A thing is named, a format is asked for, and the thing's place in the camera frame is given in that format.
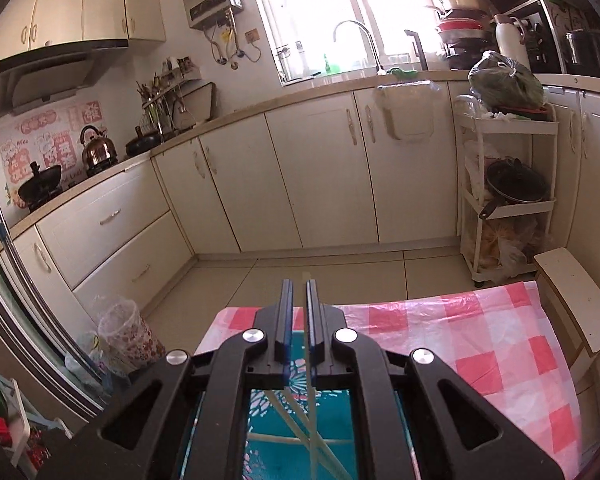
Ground white hanging bin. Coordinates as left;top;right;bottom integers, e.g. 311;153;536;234
375;80;443;143

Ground pink checked tablecloth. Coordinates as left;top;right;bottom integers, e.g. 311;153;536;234
197;280;583;480

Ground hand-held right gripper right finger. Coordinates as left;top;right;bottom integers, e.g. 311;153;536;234
306;279;566;480

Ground pale wooden chopstick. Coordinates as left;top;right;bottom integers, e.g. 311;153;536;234
266;390;331;480
249;436;356;447

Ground crumpled plastic bags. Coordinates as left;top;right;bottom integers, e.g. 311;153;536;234
475;217;546;273

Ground teal perforated utensil holder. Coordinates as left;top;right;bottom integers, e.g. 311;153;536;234
180;345;423;480

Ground mop pole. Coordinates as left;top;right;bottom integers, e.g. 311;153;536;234
0;132;106;401

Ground white wooden stool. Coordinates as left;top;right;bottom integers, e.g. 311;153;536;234
532;247;600;396

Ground cream upper cabinets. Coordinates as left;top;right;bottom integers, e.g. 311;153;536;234
0;0;167;68

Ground steel pot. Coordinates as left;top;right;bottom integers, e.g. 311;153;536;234
562;30;600;66

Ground chrome kitchen faucet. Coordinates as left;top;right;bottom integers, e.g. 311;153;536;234
332;20;383;76

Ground white trolley rack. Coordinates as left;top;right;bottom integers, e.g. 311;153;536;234
452;95;561;288

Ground cream base cabinets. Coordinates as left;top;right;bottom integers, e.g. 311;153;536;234
10;72;600;321

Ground black wok with lid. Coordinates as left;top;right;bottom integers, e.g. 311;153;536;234
17;161;63;206

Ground black frying pan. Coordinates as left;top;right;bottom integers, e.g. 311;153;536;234
477;157;551;221

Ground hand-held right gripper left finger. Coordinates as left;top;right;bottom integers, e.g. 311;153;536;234
40;279;296;480

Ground pink backsplash sticker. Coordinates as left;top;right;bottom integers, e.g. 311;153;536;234
0;100;106;208

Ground clear plastic bag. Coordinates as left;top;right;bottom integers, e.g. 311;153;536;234
65;330;111;386

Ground white thermos jug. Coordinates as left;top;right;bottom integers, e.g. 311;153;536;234
492;14;531;71

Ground wall utensil rack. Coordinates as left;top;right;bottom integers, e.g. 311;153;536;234
136;55;216;136

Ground red pot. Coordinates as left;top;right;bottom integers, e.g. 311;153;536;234
436;17;493;43

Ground white plastic rack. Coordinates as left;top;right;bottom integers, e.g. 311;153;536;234
0;375;76;480

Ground steel kettle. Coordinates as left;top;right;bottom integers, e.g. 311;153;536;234
80;125;118;168

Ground bag of green vegetables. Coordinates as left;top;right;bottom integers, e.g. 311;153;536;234
467;50;548;111

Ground range hood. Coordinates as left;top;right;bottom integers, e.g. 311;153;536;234
0;39;130;121

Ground floral trash bin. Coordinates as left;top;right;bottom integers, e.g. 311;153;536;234
97;299;166;376

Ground kitchen window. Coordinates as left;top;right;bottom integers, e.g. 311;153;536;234
247;0;481;83

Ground black tap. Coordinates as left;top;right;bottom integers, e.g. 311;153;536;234
405;30;428;71

